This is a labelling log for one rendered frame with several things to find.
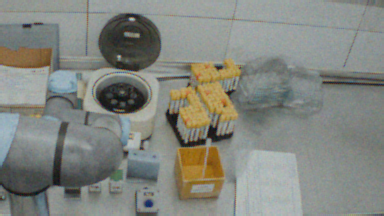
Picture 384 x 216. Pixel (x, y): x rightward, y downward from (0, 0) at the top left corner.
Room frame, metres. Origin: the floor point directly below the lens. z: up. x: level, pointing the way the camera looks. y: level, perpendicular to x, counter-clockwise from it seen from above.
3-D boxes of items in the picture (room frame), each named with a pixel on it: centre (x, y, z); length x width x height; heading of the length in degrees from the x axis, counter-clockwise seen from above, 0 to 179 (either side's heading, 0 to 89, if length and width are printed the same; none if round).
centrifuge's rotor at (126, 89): (1.37, 0.05, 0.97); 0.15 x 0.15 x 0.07
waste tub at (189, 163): (1.12, -0.21, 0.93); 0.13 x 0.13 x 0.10; 11
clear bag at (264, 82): (1.57, -0.46, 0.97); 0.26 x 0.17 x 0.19; 110
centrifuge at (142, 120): (1.35, 0.05, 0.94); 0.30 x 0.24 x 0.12; 177
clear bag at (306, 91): (1.58, -0.62, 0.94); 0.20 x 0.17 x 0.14; 79
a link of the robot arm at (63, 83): (1.04, 0.19, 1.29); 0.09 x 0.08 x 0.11; 179
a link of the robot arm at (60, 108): (0.94, 0.18, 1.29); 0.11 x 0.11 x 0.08; 89
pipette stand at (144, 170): (1.13, -0.04, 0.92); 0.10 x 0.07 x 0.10; 88
